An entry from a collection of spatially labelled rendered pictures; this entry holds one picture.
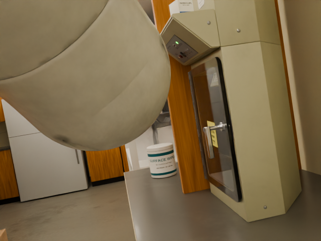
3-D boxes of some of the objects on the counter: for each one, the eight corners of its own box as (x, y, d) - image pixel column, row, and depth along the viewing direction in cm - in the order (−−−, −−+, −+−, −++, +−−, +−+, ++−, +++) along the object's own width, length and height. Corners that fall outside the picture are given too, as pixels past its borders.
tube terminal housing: (273, 179, 120) (242, -27, 116) (332, 203, 88) (293, -80, 84) (210, 191, 116) (176, -19, 112) (248, 223, 84) (202, -72, 80)
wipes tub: (174, 169, 164) (169, 141, 163) (179, 174, 151) (174, 144, 150) (149, 174, 162) (144, 146, 161) (153, 180, 149) (147, 148, 148)
